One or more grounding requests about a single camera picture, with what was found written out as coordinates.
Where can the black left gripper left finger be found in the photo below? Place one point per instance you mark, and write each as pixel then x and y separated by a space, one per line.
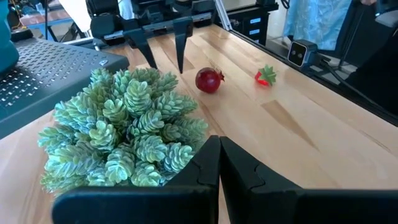
pixel 186 205

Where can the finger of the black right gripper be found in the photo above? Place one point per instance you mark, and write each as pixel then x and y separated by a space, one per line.
pixel 182 43
pixel 143 46

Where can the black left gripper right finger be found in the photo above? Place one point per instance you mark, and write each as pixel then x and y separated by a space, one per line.
pixel 264 205

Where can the red plastic strawberry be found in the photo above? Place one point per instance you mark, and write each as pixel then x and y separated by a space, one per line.
pixel 265 75

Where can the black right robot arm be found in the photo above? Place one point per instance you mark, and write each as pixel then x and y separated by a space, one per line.
pixel 102 6

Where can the red apple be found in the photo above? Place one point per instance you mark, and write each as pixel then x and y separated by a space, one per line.
pixel 208 80

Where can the black drawer cabinet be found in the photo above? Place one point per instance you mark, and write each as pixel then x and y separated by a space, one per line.
pixel 252 25

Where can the artificial green succulent plant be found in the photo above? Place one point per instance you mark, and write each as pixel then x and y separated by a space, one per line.
pixel 124 130

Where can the grey perforated metal shelf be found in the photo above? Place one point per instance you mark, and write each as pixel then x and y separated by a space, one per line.
pixel 46 74

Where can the blue collapsible colander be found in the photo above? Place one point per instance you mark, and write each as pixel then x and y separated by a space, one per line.
pixel 6 46

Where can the light blue plastic sheet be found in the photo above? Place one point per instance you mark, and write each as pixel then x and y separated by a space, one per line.
pixel 317 21

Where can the grey table-level camera box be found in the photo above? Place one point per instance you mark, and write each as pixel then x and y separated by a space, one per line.
pixel 301 53

